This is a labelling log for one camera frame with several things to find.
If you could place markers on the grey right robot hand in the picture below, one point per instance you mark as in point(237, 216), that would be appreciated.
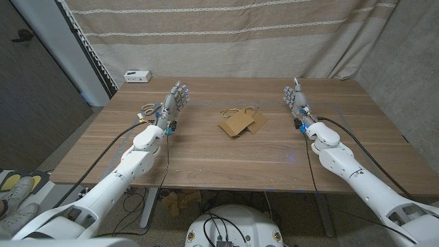
point(299, 101)

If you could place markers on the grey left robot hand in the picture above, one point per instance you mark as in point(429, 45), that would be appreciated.
point(169, 104)

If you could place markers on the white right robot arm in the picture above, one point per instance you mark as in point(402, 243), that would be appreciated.
point(360, 182)

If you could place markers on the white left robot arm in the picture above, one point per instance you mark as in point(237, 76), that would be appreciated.
point(116, 178)

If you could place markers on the grey tape outline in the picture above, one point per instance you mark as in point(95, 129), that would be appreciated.
point(212, 102)

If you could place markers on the white power strip box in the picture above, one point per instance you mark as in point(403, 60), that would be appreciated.
point(137, 76)

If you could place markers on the beige striped curtain backdrop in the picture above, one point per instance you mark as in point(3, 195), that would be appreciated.
point(205, 51)

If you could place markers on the black triangle-patterned trim strip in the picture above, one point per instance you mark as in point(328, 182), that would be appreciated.
point(94, 60)

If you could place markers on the brown cardboard scraps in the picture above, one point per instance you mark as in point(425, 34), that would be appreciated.
point(181, 200)

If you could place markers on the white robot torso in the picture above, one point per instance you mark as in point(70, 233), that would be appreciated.
point(236, 223)

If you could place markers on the white sneaker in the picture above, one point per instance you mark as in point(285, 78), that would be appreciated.
point(19, 192)
point(20, 217)

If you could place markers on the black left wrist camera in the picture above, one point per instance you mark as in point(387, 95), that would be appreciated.
point(171, 127)

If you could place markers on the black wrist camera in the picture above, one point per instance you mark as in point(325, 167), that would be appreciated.
point(171, 127)
point(299, 124)

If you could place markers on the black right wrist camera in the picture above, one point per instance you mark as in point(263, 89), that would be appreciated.
point(299, 124)

